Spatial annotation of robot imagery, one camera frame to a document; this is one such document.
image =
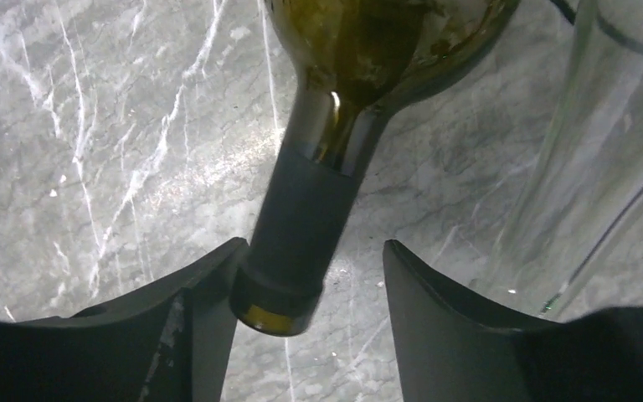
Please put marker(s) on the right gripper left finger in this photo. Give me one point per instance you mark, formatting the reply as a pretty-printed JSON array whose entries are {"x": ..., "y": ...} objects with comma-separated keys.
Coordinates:
[{"x": 169, "y": 340}]

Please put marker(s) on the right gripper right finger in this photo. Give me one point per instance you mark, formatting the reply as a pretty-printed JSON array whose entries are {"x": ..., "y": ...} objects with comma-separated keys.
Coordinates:
[{"x": 453, "y": 344}]

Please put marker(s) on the clear glass bottle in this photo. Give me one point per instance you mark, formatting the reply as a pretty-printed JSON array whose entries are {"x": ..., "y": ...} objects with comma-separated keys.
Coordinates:
[{"x": 574, "y": 241}]

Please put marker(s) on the dark wine bottle black neck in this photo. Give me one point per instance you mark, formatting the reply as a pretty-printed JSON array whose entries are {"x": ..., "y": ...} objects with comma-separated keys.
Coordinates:
[{"x": 357, "y": 64}]

